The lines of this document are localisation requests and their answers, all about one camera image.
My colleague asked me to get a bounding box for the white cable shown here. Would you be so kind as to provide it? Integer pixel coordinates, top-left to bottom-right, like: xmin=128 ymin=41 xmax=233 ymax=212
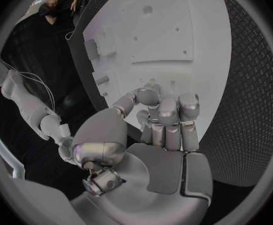
xmin=65 ymin=29 xmax=76 ymax=41
xmin=0 ymin=58 xmax=58 ymax=114
xmin=5 ymin=65 xmax=54 ymax=111

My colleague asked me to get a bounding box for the person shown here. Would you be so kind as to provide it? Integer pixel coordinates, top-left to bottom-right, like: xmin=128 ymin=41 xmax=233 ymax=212
xmin=36 ymin=0 xmax=103 ymax=26

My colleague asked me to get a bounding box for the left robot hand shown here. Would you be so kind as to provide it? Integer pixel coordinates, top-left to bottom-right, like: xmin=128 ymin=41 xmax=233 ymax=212
xmin=70 ymin=82 xmax=214 ymax=225

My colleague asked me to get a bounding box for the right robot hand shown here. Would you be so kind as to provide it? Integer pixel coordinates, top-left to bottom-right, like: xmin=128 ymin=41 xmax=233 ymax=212
xmin=57 ymin=136 xmax=82 ymax=167

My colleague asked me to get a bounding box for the white task board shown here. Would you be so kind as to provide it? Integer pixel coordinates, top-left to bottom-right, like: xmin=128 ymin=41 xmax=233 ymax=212
xmin=82 ymin=0 xmax=233 ymax=142

